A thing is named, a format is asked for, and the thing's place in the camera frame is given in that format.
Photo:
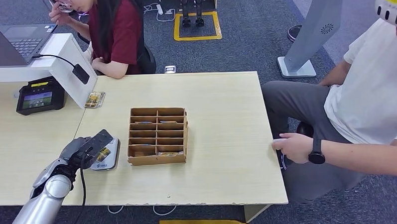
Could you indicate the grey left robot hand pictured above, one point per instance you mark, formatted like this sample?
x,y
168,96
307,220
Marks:
x,y
71,148

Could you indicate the yellow green ID card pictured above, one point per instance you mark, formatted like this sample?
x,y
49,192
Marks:
x,y
104,154

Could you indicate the grey white card reader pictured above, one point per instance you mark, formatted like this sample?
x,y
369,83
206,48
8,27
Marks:
x,y
113,157

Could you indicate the white handheld controller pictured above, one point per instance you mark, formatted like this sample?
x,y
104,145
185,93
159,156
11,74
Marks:
x,y
277,140

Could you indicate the person's right forearm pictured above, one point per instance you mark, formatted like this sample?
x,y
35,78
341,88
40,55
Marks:
x,y
80,29

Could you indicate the headset person's right forearm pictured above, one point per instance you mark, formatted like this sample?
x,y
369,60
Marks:
x,y
336,74

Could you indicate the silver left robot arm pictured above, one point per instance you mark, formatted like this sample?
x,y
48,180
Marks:
x,y
43,202

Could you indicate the person's left forearm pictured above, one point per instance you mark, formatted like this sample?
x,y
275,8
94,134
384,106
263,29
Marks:
x,y
116,70

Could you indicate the headset person's left forearm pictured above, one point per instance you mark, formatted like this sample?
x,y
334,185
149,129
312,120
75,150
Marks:
x,y
365,158

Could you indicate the yellow printed card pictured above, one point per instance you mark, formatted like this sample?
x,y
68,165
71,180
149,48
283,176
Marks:
x,y
94,99

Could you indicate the blue edged key card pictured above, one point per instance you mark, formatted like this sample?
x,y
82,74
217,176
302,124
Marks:
x,y
168,122
143,122

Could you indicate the yellow key card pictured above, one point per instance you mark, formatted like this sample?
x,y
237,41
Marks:
x,y
169,154

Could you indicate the person's right hand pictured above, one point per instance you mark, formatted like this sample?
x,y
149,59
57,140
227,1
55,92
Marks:
x,y
58,14

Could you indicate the headset person's left hand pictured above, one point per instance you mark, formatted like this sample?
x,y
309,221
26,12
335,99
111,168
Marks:
x,y
294,149

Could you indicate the person with headset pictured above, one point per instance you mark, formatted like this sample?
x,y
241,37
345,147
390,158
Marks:
x,y
366,102

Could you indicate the black payment terminal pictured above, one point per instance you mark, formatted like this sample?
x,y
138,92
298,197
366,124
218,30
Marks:
x,y
41,97

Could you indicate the black power adapter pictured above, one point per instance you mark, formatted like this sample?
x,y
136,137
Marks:
x,y
81,73

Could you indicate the wooden compartment organizer box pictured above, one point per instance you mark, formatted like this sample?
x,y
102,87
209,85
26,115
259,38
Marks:
x,y
154,160

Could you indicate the white desk riser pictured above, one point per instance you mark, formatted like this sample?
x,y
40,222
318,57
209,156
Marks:
x,y
61,46

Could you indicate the black office chair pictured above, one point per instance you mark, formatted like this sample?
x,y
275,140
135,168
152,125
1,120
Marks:
x,y
149,61

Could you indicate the grey laptop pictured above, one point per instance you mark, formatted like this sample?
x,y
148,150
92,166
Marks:
x,y
24,41

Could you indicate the silver floor socket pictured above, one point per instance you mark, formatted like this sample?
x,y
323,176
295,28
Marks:
x,y
170,69

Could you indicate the white power strip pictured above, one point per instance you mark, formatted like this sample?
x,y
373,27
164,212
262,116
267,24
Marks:
x,y
160,9

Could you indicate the yellow floor tape square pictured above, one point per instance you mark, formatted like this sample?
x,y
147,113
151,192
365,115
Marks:
x,y
197,37

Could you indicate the black robot legs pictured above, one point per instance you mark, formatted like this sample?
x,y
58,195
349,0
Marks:
x,y
200,21

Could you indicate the black stool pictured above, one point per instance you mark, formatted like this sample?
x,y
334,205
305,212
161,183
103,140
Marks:
x,y
304,130

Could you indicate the black wrist watch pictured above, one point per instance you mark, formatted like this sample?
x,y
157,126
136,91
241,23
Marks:
x,y
316,153

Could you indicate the round black base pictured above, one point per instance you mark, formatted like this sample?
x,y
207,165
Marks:
x,y
294,32

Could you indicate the grey standing kiosk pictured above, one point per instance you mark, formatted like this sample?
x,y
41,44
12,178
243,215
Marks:
x,y
314,28

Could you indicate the black bracket wrist camera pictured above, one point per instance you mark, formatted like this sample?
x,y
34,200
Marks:
x,y
97,141

